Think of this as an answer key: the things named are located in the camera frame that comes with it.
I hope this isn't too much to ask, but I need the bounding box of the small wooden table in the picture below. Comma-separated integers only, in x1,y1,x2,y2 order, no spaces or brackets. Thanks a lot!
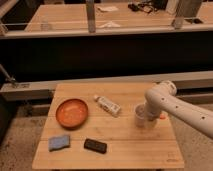
32,83,184,170

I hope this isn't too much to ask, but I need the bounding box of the black cables pile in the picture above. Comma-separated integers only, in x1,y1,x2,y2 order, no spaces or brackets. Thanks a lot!
127,0,160,14

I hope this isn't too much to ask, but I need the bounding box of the white tube bottle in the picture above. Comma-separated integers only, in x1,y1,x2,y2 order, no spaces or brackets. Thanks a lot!
94,95,121,117

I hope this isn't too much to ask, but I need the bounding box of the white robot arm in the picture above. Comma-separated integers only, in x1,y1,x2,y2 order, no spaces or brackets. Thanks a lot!
145,81,213,139

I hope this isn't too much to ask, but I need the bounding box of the background wooden workbench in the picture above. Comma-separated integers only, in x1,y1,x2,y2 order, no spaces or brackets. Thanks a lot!
23,2,213,34

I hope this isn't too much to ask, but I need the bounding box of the clear plastic bottle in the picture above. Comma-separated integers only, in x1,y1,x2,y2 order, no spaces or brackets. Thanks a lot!
40,20,51,31

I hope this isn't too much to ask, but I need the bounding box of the white paper sheet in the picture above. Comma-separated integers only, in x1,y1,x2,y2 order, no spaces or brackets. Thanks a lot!
97,6,119,12

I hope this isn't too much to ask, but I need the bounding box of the blue sponge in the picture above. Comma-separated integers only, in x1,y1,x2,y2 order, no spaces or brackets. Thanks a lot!
48,135,70,151

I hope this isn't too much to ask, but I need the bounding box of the grey metal rail beam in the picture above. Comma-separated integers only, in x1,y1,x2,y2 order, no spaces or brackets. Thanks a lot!
0,70,213,101

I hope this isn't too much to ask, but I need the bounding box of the metal clamp bracket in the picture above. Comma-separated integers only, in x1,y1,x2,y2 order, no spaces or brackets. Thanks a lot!
0,64,30,88

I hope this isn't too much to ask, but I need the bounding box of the grey metal post right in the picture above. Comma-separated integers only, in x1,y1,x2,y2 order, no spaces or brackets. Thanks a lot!
171,0,204,30

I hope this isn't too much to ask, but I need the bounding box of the white crumpled paper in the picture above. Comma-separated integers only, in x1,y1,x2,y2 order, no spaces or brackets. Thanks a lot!
98,21,121,28

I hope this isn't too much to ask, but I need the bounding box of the white ceramic cup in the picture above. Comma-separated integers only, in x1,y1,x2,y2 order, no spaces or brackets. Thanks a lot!
135,104,147,127

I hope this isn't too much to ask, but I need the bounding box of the grey metal post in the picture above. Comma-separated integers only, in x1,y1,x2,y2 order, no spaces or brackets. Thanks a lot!
171,0,204,30
86,0,96,33

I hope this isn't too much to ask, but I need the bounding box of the orange bowl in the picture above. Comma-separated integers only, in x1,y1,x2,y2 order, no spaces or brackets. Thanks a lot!
55,99,89,129

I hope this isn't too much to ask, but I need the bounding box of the orange carrot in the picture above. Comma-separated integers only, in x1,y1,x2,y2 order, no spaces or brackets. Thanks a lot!
159,114,166,120

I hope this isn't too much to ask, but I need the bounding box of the black rectangular block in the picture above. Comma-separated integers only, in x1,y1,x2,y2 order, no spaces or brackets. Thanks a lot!
84,138,107,154

